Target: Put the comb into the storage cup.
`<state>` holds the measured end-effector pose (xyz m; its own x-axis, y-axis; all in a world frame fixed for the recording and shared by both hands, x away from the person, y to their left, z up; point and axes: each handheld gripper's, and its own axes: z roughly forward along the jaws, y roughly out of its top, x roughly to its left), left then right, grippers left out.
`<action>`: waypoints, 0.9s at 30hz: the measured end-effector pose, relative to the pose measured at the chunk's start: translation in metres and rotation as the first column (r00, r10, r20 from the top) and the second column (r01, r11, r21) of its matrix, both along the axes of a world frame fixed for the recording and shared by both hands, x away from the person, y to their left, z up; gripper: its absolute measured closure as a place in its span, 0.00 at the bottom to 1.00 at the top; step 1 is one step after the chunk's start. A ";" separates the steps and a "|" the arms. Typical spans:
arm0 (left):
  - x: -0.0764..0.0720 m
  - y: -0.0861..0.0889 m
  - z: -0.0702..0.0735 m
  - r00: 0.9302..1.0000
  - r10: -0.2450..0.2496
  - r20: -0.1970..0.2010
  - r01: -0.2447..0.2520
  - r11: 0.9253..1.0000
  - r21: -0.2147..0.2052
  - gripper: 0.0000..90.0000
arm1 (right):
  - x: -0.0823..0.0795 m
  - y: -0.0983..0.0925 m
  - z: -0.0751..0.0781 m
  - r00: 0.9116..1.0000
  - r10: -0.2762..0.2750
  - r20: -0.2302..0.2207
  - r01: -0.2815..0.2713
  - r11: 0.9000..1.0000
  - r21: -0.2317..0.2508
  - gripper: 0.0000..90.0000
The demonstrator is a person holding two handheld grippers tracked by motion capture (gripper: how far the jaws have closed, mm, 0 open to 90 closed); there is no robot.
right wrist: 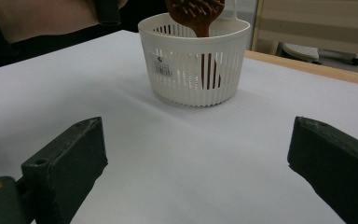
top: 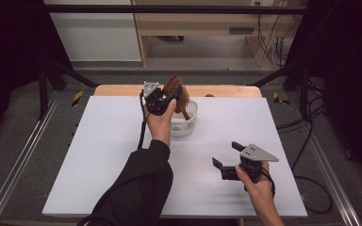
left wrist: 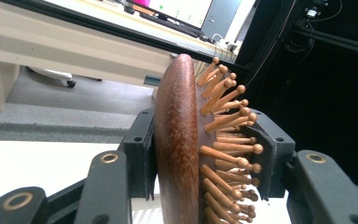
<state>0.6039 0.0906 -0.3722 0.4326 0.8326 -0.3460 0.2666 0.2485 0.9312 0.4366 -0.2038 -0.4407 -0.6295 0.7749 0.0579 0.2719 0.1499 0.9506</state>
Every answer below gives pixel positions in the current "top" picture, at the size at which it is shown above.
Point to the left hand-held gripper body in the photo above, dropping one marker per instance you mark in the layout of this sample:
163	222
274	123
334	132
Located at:
154	100

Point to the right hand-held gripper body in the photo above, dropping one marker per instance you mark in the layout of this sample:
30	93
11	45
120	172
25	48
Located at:
254	153

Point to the wooden hair brush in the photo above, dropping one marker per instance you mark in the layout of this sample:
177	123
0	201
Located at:
172	83

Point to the white plastic basket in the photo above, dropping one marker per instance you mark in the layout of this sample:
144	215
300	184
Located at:
185	127

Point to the person's left hand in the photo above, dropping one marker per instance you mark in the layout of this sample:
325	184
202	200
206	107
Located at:
161	127

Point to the person's right hand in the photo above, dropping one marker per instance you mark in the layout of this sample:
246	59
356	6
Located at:
260	191

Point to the yellow black hazard tape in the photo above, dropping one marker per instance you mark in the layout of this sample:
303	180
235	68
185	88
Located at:
278	98
77	98

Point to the light wooden desk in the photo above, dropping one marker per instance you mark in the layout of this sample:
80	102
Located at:
194	23

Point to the black metal stand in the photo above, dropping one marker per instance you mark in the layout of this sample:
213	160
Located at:
43	91
304	91

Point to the white partition panel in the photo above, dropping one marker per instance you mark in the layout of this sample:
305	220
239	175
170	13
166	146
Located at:
97	34

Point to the white power strip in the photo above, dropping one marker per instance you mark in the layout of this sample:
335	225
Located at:
264	2

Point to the black curtain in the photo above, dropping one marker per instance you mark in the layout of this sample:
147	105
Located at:
352	62
9	62

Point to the black horizontal frame bar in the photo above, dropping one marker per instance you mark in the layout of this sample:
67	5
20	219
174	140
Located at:
169	9

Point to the aluminium floor rail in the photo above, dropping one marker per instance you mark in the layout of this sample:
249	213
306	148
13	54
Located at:
336	185
15	166

